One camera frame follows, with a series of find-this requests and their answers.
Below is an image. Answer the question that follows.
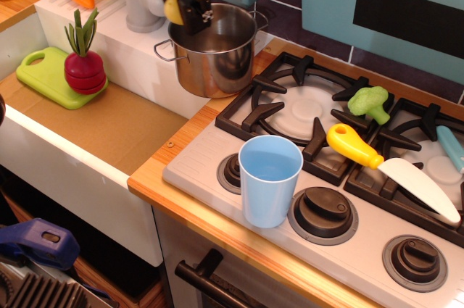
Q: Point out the right black stove grate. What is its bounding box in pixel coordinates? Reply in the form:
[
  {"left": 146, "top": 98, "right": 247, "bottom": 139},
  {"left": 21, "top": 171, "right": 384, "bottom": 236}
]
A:
[{"left": 343, "top": 99, "right": 463, "bottom": 246}]

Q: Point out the right black stove knob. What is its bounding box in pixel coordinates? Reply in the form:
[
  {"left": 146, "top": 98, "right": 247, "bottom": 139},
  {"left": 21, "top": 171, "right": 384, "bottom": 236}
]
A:
[{"left": 382, "top": 235, "right": 448, "bottom": 293}]

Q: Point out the light blue plastic cup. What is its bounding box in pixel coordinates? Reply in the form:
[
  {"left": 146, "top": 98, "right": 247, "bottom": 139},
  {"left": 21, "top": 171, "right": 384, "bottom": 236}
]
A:
[{"left": 238, "top": 135, "right": 303, "bottom": 228}]

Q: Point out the red toy radish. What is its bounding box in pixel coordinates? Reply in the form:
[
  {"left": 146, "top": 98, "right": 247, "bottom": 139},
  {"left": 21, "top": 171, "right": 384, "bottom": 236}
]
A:
[{"left": 65, "top": 8, "right": 107, "bottom": 95}]

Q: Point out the left black stove grate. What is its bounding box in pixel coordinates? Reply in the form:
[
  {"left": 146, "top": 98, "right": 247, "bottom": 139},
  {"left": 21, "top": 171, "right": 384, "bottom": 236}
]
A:
[{"left": 215, "top": 52, "right": 394, "bottom": 186}]

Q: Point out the black stove knob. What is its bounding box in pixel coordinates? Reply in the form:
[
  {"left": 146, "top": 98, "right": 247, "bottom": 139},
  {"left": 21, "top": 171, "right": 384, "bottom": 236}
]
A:
[
  {"left": 287, "top": 186, "right": 359, "bottom": 246},
  {"left": 217, "top": 153, "right": 241, "bottom": 195},
  {"left": 382, "top": 235, "right": 448, "bottom": 293}
]

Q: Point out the teal handled utensil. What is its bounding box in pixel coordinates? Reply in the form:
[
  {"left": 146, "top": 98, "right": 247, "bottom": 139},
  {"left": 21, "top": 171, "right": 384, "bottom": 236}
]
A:
[{"left": 436, "top": 125, "right": 463, "bottom": 174}]

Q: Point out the yellow toy potato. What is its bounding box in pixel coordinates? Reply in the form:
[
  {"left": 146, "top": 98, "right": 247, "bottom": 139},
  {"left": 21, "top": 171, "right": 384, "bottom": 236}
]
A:
[{"left": 164, "top": 0, "right": 184, "bottom": 25}]

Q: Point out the white toy sink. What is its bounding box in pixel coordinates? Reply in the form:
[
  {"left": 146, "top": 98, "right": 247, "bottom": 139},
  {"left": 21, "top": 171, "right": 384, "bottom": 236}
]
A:
[{"left": 1, "top": 0, "right": 206, "bottom": 266}]

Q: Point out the grey toy stove top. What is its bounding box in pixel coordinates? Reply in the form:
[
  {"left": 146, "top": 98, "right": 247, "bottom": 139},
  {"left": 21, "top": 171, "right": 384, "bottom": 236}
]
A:
[{"left": 163, "top": 52, "right": 463, "bottom": 307}]

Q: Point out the black stove grate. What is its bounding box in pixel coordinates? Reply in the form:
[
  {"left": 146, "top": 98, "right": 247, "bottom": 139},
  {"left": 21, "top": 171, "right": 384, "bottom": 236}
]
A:
[
  {"left": 343, "top": 99, "right": 463, "bottom": 246},
  {"left": 215, "top": 52, "right": 394, "bottom": 186}
]

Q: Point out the grey toy faucet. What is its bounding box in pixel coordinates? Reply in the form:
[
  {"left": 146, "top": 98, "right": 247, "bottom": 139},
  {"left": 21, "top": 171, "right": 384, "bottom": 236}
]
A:
[{"left": 125, "top": 0, "right": 165, "bottom": 33}]

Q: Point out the yellow handled toy knife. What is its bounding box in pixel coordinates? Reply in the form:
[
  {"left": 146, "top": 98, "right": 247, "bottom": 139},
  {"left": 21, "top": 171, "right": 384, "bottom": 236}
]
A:
[{"left": 326, "top": 123, "right": 461, "bottom": 226}]

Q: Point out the stainless steel pot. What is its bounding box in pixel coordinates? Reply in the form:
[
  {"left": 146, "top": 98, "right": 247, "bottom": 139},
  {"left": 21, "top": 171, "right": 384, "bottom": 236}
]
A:
[{"left": 154, "top": 3, "right": 268, "bottom": 99}]

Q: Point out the green toy cutting board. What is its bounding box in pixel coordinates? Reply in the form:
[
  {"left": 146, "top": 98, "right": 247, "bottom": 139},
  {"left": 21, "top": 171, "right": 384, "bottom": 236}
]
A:
[{"left": 16, "top": 47, "right": 109, "bottom": 109}]

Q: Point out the blue clamp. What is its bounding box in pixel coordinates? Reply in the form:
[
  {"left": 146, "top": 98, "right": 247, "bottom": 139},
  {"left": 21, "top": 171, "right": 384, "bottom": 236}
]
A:
[{"left": 1, "top": 218, "right": 80, "bottom": 270}]

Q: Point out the black oven door handle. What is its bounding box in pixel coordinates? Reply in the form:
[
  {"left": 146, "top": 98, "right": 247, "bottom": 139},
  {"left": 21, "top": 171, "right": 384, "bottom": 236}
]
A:
[{"left": 175, "top": 249, "right": 252, "bottom": 308}]

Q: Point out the left black stove knob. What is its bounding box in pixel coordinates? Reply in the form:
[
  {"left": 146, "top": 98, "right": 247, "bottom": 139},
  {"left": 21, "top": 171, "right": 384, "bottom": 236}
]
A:
[{"left": 217, "top": 153, "right": 241, "bottom": 195}]

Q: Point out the teal toy microwave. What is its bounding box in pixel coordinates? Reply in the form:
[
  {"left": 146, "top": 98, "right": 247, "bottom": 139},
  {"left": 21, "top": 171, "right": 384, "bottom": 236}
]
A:
[{"left": 302, "top": 0, "right": 463, "bottom": 83}]

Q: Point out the green toy broccoli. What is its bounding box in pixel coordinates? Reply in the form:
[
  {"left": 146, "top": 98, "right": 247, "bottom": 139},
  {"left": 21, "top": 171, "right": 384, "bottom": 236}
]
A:
[{"left": 347, "top": 86, "right": 390, "bottom": 125}]

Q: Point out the middle black stove knob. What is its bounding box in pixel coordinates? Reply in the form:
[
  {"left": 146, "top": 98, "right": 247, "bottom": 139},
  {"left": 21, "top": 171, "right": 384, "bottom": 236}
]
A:
[{"left": 287, "top": 186, "right": 359, "bottom": 246}]

